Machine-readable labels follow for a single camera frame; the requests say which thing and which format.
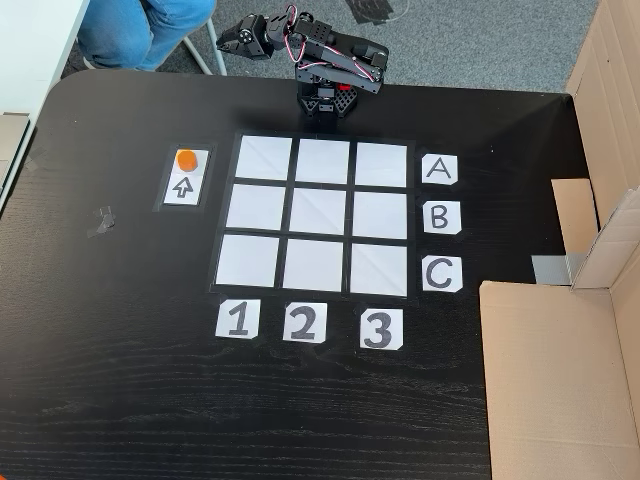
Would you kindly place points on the brown cardboard screen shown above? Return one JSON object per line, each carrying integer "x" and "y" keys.
{"x": 550, "y": 375}

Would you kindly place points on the black floor tape patch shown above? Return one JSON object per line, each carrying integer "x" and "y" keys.
{"x": 370, "y": 10}

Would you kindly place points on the paper sheet number 1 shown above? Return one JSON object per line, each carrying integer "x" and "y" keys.
{"x": 222, "y": 330}

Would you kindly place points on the paper sheet letter A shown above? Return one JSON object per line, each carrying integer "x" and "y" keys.
{"x": 430, "y": 179}

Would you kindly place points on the paper sheet number 2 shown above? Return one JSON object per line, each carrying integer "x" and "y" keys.
{"x": 290, "y": 335}

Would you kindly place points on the white arrow paper sheet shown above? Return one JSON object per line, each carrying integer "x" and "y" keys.
{"x": 172, "y": 197}

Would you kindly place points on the round orange token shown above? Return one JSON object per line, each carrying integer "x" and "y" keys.
{"x": 186, "y": 159}

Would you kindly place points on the grey tape strip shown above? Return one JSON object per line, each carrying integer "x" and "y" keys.
{"x": 550, "y": 270}

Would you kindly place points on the paper sheet letter C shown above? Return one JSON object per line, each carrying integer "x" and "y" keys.
{"x": 429, "y": 285}

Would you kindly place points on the paper sheet letter B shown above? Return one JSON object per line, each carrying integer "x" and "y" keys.
{"x": 452, "y": 227}

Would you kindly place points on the grey metal chair leg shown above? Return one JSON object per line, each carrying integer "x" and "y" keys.
{"x": 217, "y": 55}

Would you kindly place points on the person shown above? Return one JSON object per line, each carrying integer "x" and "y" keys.
{"x": 125, "y": 30}

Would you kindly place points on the paper sheet number 3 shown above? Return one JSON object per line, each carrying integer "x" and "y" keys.
{"x": 367, "y": 342}

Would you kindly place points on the clear tape piece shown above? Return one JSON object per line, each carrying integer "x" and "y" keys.
{"x": 102, "y": 225}
{"x": 36, "y": 161}

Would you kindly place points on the white nine-square grid sheet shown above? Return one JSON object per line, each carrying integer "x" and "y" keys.
{"x": 260, "y": 210}

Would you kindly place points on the white desk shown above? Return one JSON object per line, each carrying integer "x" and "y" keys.
{"x": 30, "y": 50}

